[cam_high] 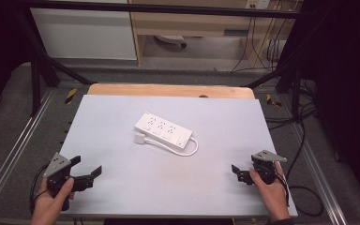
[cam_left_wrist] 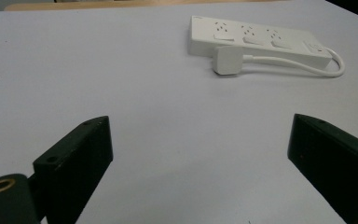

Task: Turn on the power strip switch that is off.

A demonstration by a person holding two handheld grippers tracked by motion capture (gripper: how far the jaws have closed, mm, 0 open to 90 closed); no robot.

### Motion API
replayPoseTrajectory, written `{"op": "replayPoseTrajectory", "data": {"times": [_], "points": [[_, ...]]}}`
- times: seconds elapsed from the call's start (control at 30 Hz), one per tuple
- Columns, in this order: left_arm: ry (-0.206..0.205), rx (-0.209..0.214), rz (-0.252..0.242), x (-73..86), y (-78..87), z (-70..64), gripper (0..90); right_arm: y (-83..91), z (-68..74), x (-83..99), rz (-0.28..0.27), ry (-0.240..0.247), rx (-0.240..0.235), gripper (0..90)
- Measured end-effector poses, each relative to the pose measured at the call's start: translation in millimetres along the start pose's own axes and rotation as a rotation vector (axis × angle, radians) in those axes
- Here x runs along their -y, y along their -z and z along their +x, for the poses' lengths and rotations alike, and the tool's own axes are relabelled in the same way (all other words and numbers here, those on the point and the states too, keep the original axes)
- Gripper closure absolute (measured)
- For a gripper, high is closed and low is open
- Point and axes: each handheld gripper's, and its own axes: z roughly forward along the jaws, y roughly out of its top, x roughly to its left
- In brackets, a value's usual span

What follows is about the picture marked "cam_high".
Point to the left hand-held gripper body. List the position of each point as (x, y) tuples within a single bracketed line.
[(56, 165)]

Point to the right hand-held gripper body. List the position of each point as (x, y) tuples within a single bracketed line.
[(265, 167)]

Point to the person's right hand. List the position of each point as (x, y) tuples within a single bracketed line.
[(273, 195)]

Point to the person's left hand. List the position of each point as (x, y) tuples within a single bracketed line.
[(48, 207)]

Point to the white plug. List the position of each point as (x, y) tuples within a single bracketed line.
[(139, 138)]

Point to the yellow black tape strip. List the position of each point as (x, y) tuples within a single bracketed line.
[(272, 100), (70, 96)]

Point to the white power strip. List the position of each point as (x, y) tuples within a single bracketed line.
[(162, 128)]

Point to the wooden table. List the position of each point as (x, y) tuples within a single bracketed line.
[(168, 90)]

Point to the black curtain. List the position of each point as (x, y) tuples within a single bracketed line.
[(0, 47), (347, 93)]

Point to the white cabinet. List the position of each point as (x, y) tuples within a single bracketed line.
[(84, 34)]

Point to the white extension socket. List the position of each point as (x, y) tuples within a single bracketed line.
[(170, 38)]

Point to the wooden desk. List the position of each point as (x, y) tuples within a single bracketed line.
[(193, 22)]

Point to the aluminium rail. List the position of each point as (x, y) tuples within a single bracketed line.
[(318, 175), (15, 146)]

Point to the white wall socket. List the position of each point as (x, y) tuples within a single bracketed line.
[(258, 3)]

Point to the black metal frame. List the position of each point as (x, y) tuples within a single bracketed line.
[(168, 9)]

